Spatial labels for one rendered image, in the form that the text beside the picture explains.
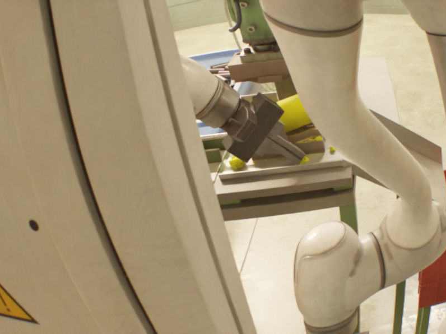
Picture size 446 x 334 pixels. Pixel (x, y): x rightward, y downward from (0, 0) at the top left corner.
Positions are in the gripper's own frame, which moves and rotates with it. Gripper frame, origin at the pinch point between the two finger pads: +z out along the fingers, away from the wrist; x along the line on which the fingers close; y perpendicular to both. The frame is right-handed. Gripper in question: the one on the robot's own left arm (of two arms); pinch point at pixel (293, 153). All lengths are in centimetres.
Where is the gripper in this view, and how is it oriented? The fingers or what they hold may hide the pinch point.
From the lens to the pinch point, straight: 144.9
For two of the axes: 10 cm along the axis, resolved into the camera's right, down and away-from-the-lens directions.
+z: 7.8, 4.7, 4.1
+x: -5.8, 7.9, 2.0
